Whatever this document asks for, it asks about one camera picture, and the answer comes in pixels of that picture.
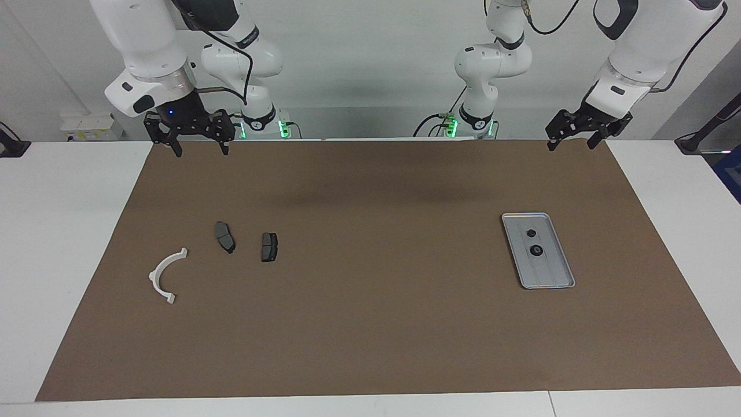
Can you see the black angled stand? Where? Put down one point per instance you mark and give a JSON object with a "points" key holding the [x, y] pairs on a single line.
{"points": [[689, 143]]}

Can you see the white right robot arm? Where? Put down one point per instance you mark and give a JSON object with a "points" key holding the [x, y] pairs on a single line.
{"points": [[145, 40]]}

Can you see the white curved plastic bracket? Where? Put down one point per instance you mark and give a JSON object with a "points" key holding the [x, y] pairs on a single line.
{"points": [[153, 279]]}

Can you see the curved dark grey brake pad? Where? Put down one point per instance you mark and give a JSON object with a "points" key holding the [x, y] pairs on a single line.
{"points": [[223, 234]]}

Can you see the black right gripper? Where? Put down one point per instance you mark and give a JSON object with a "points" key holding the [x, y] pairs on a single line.
{"points": [[182, 116]]}

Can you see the large black bearing gear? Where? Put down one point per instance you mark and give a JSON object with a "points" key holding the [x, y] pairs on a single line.
{"points": [[536, 251]]}

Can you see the brown table mat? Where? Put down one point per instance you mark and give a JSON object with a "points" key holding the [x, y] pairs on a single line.
{"points": [[370, 324]]}

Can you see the black table clamp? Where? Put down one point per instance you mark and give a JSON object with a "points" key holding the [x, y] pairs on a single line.
{"points": [[11, 147]]}

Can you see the silver metal tray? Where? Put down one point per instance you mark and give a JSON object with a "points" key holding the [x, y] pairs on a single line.
{"points": [[550, 275]]}

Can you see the blue box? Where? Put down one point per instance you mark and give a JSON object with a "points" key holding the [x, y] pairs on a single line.
{"points": [[732, 174]]}

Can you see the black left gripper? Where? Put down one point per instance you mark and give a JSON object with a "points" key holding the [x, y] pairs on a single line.
{"points": [[593, 113]]}

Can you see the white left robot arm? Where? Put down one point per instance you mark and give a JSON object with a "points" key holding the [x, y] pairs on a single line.
{"points": [[642, 52]]}

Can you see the rectangular dark grey brake pad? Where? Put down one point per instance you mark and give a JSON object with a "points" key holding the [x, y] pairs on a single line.
{"points": [[269, 248]]}

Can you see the white power strip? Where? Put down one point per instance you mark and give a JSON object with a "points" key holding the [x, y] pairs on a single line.
{"points": [[87, 124]]}

